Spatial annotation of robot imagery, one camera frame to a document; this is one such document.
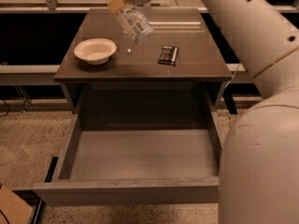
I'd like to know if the black bar on floor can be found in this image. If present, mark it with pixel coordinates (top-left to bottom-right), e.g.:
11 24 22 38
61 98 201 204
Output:
32 156 60 224

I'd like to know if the cardboard box bottom left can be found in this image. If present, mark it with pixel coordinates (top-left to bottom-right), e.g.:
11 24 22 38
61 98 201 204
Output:
0 184 33 224

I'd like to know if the grey cabinet with counter top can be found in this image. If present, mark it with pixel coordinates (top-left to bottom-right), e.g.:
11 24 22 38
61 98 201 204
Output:
53 7 234 115

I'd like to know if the grey rail shelf behind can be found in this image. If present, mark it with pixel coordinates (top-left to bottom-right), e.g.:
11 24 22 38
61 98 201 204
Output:
0 5 299 87

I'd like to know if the white bowl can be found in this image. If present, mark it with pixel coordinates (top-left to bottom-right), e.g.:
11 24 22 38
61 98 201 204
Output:
74 38 117 65

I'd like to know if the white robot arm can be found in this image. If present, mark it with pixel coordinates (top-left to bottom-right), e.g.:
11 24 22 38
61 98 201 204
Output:
202 0 299 224

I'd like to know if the white cable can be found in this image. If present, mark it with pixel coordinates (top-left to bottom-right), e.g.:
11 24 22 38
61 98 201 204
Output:
223 63 242 90

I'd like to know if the grey open top drawer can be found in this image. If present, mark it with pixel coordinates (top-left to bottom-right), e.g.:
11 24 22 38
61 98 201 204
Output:
33 84 226 207

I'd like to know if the clear blue-label plastic bottle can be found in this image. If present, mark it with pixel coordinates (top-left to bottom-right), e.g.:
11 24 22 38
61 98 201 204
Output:
107 0 153 44

